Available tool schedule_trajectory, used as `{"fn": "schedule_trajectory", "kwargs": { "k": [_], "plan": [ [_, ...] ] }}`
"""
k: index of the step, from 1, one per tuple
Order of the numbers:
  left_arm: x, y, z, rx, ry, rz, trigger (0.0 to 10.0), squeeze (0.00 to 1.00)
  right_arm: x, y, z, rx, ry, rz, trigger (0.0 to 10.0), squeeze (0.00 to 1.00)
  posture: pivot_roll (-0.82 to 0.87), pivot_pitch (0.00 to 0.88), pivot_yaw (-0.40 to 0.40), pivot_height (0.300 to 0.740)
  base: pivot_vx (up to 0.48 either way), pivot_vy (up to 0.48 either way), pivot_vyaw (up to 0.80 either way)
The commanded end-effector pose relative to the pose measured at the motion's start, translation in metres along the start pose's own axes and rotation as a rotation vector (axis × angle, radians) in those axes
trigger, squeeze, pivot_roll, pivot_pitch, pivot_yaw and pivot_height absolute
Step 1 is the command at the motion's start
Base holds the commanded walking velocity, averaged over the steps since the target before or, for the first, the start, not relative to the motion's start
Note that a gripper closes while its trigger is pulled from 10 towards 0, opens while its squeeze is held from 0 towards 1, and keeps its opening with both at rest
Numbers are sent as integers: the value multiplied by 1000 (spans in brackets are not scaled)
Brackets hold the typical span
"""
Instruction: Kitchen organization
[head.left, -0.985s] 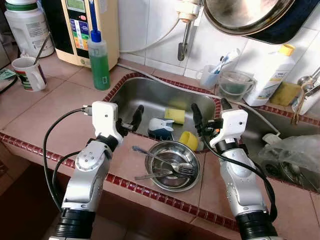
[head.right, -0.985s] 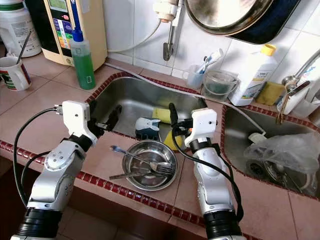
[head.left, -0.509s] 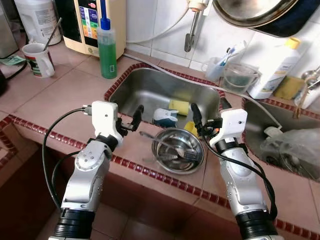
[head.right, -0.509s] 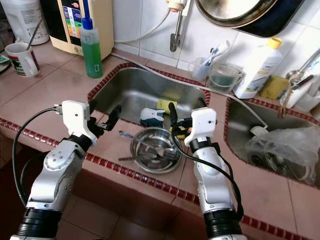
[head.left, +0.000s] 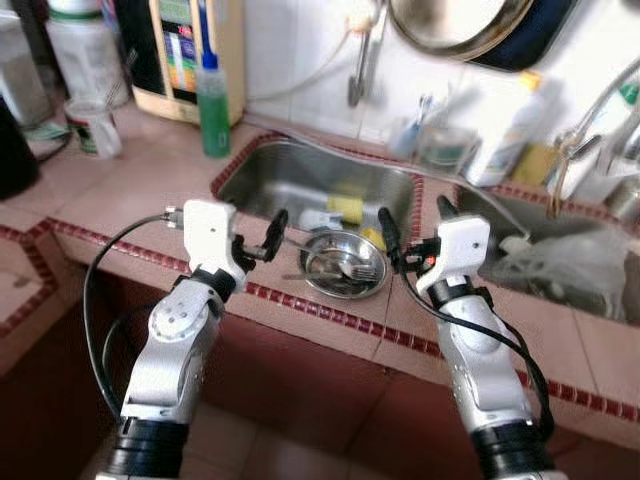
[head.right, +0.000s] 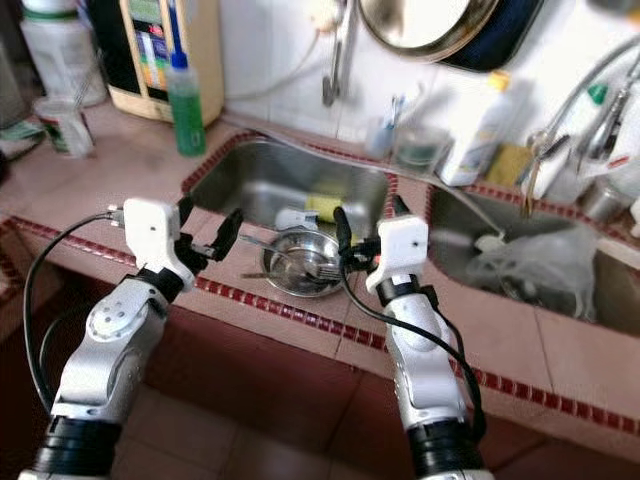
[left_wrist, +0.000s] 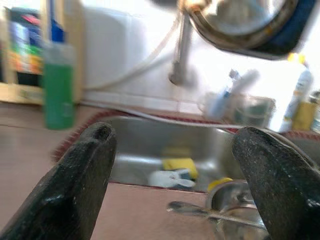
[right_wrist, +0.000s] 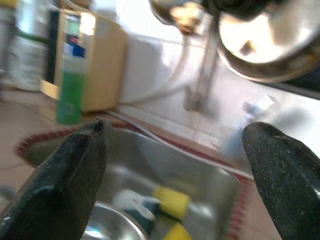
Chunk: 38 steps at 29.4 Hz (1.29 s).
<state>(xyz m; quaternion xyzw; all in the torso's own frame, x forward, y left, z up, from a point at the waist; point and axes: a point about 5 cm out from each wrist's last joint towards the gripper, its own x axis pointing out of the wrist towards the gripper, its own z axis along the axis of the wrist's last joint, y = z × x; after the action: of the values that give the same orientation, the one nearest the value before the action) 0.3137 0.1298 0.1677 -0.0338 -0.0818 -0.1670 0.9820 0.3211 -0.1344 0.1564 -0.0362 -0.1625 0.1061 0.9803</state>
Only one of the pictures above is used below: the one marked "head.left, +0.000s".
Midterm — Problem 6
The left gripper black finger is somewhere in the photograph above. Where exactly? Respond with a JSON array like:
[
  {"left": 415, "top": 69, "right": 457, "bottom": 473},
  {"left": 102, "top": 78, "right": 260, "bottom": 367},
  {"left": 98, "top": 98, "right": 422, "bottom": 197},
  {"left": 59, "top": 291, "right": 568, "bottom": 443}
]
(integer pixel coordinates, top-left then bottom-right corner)
[{"left": 262, "top": 208, "right": 291, "bottom": 261}]

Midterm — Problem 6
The stainless steel bowl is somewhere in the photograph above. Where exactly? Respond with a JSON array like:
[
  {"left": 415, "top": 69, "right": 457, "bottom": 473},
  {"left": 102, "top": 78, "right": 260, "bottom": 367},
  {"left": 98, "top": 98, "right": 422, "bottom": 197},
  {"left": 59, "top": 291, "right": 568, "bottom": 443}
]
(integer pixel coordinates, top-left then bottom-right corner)
[{"left": 298, "top": 228, "right": 391, "bottom": 301}]

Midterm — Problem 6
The clear plastic jug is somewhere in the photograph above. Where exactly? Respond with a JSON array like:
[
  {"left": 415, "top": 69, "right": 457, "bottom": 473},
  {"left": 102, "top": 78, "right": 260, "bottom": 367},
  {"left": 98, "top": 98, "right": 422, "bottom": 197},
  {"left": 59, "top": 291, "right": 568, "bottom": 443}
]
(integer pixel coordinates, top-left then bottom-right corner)
[{"left": 418, "top": 125, "right": 481, "bottom": 179}]

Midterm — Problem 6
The steel sink basin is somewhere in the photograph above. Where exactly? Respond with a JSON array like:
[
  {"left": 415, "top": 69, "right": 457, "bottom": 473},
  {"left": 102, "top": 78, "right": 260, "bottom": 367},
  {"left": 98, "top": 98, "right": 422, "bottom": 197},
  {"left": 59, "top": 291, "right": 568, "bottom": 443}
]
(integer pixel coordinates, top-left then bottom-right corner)
[
  {"left": 455, "top": 180, "right": 640, "bottom": 326},
  {"left": 212, "top": 132, "right": 423, "bottom": 251}
]

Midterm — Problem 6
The clear toothbrush cup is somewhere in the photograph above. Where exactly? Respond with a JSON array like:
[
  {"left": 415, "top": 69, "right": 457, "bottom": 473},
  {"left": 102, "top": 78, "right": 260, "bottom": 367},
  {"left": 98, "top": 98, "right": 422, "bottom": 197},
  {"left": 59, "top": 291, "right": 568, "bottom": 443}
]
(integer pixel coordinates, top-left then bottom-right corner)
[{"left": 392, "top": 120, "right": 426, "bottom": 161}]

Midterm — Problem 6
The white bottle yellow cap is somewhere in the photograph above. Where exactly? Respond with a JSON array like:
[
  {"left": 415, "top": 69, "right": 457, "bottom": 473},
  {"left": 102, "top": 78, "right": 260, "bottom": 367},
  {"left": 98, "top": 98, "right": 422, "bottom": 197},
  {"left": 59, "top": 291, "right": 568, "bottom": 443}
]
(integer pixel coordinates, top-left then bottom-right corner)
[{"left": 465, "top": 72, "right": 546, "bottom": 189}]

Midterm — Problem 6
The mustard yellow sponge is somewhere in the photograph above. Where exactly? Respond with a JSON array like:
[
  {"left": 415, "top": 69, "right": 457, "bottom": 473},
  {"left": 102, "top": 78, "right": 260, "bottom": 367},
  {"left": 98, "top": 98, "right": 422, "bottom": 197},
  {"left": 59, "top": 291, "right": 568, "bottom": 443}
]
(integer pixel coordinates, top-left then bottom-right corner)
[{"left": 515, "top": 143, "right": 561, "bottom": 186}]

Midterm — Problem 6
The white blue toothbrush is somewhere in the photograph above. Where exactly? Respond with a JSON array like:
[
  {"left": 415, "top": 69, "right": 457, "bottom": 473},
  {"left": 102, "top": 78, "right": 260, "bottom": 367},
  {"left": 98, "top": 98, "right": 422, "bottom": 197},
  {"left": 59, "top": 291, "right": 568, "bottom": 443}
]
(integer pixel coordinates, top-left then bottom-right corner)
[{"left": 412, "top": 90, "right": 451, "bottom": 131}]

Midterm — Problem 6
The clear plastic bag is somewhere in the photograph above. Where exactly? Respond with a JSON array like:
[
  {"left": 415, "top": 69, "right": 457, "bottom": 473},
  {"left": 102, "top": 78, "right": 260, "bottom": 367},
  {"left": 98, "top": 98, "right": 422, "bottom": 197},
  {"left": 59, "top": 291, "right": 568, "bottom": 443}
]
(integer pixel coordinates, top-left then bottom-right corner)
[{"left": 490, "top": 228, "right": 629, "bottom": 321}]

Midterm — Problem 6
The green dish soap bottle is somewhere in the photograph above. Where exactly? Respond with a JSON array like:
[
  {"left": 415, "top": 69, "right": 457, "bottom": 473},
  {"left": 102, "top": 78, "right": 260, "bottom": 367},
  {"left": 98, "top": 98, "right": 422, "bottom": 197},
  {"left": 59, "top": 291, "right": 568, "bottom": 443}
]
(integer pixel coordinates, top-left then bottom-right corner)
[{"left": 195, "top": 50, "right": 233, "bottom": 159}]

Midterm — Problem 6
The chrome gooseneck faucet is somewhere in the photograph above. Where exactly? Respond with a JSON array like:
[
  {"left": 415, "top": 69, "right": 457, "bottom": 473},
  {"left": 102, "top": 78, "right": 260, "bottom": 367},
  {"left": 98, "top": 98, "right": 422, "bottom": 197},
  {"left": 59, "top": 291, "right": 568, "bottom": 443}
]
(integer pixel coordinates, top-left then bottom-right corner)
[{"left": 545, "top": 60, "right": 640, "bottom": 216}]

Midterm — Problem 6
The small steel cup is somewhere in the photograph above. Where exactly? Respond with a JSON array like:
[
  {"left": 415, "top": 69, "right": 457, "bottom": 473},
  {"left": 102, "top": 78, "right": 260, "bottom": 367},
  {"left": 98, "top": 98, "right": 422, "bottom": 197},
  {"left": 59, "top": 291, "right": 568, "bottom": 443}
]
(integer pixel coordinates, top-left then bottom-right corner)
[{"left": 605, "top": 180, "right": 640, "bottom": 226}]

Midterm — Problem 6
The hanging metal wok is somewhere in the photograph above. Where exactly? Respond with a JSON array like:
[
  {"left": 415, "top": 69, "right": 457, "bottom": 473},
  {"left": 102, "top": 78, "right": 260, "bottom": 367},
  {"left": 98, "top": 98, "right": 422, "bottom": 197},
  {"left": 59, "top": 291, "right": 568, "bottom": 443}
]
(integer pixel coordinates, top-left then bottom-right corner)
[{"left": 388, "top": 0, "right": 536, "bottom": 61}]

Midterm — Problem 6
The beige water filter machine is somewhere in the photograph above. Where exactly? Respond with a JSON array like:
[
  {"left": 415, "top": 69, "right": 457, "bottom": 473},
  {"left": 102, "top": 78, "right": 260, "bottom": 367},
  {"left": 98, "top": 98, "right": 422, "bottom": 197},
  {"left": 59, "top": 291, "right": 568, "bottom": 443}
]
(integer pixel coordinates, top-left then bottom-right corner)
[{"left": 115, "top": 0, "right": 246, "bottom": 126}]

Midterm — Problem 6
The white printed mug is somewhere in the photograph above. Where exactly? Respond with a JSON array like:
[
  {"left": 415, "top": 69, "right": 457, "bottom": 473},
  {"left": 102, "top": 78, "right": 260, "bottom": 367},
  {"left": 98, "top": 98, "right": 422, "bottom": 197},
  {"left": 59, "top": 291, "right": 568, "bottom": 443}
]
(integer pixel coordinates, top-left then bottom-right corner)
[{"left": 65, "top": 98, "right": 123, "bottom": 159}]

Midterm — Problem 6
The dark blue hanging pan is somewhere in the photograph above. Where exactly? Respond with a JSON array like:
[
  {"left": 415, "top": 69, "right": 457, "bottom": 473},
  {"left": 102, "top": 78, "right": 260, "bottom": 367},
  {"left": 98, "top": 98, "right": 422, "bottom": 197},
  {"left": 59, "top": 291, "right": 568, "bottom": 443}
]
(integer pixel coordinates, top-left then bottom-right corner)
[{"left": 470, "top": 0, "right": 581, "bottom": 73}]

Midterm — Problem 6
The white bottle green cap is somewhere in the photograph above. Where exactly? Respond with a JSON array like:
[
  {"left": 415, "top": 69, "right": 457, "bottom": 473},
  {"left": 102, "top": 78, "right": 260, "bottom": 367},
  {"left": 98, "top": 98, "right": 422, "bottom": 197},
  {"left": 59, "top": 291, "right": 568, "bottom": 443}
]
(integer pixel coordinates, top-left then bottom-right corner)
[{"left": 565, "top": 80, "right": 640, "bottom": 201}]

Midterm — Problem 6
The dark stirring spoon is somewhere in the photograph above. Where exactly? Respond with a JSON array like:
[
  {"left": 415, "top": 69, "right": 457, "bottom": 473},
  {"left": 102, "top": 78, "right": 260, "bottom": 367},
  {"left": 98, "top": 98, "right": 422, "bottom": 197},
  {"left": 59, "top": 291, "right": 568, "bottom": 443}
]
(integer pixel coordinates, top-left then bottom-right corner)
[{"left": 100, "top": 50, "right": 136, "bottom": 106}]

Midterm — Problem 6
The green banknote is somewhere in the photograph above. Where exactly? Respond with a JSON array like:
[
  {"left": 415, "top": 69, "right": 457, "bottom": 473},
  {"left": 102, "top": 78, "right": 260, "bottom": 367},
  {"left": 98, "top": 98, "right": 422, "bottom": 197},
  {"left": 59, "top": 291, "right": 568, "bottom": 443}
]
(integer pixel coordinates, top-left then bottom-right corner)
[{"left": 25, "top": 120, "right": 71, "bottom": 141}]

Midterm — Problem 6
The black kettle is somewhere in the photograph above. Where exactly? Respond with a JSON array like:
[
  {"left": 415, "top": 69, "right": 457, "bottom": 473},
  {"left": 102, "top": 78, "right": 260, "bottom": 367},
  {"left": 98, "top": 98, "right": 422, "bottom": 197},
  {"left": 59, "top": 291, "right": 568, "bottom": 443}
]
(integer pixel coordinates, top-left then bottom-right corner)
[{"left": 0, "top": 95, "right": 43, "bottom": 199}]

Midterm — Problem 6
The white jar green lid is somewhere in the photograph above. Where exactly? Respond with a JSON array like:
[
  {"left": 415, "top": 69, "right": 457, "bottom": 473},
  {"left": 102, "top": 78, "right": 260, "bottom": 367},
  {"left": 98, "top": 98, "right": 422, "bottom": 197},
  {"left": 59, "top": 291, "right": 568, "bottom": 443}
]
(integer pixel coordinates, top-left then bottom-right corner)
[{"left": 45, "top": 0, "right": 131, "bottom": 109}]

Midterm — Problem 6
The grey translucent container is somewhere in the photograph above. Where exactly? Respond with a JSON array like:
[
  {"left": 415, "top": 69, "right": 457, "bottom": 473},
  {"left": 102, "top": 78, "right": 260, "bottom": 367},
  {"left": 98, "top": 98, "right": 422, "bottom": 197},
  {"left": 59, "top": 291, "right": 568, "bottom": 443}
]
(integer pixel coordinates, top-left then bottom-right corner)
[{"left": 0, "top": 10, "right": 51, "bottom": 126}]

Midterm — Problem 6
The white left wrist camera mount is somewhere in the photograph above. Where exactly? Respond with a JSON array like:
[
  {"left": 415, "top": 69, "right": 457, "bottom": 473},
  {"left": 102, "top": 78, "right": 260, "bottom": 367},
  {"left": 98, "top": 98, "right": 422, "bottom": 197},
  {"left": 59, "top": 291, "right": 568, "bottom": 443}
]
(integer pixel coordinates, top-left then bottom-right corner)
[{"left": 183, "top": 198, "right": 249, "bottom": 283}]

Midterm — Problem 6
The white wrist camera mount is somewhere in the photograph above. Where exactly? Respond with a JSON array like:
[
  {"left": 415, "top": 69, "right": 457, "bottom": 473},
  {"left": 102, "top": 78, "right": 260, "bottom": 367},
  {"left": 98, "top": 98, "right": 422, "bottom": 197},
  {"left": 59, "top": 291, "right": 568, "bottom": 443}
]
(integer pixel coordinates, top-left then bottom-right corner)
[
  {"left": 415, "top": 215, "right": 493, "bottom": 293},
  {"left": 183, "top": 198, "right": 249, "bottom": 283}
]

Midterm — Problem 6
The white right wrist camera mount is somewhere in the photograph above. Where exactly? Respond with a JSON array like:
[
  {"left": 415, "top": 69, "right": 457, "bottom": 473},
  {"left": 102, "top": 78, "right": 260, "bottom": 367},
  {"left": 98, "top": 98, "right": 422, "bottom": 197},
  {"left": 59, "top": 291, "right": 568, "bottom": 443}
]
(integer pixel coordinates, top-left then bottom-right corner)
[{"left": 415, "top": 215, "right": 493, "bottom": 293}]

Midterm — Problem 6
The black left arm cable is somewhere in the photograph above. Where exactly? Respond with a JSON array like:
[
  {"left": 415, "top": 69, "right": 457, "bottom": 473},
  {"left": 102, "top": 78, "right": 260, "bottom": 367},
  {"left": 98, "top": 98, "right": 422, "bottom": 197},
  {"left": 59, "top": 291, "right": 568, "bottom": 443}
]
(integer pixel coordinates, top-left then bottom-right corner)
[{"left": 83, "top": 208, "right": 191, "bottom": 416}]

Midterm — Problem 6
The metal wall spout pipe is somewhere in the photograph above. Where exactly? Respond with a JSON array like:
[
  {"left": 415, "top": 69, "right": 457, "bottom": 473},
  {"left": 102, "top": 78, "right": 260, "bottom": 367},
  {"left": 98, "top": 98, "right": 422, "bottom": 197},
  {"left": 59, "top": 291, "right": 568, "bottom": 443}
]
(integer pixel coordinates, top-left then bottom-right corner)
[{"left": 348, "top": 25, "right": 386, "bottom": 109}]

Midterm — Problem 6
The white filter hose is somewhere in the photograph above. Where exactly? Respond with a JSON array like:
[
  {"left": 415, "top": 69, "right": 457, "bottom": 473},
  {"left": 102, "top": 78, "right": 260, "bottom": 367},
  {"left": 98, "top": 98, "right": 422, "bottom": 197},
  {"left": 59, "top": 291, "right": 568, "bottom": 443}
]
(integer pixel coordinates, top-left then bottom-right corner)
[{"left": 245, "top": 30, "right": 356, "bottom": 101}]

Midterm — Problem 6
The white wall tap valve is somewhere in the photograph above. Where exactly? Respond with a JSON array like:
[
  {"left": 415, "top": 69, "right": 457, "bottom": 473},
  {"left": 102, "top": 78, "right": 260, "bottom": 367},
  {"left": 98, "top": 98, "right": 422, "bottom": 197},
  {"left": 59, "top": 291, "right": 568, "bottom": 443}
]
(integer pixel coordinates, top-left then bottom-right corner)
[{"left": 340, "top": 0, "right": 386, "bottom": 31}]

